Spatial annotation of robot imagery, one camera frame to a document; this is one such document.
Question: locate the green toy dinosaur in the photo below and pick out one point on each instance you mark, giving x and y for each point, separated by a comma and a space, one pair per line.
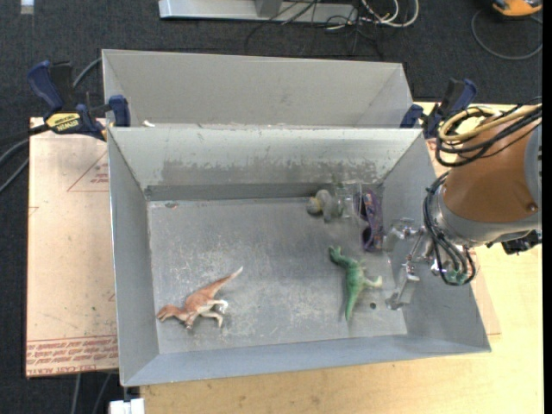
353, 280

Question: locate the brown toy dinosaur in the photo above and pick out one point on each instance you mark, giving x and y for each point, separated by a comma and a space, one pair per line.
199, 302

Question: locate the grey and yellow rounded toy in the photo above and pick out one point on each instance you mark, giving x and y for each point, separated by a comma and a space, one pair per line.
319, 205

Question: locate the brown cardboard board red print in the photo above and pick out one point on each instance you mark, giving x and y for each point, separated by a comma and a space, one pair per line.
71, 248

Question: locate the purple sunglasses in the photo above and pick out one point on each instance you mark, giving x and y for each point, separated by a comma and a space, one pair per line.
373, 214

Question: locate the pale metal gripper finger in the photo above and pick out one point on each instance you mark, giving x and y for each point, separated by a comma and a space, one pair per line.
405, 280
403, 231

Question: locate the clear glass object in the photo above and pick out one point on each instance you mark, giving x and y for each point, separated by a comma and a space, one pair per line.
347, 201

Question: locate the grey metal bin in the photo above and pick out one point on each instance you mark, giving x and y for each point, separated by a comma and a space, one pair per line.
276, 274

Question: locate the small white object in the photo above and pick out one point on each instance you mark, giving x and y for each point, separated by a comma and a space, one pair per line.
148, 123

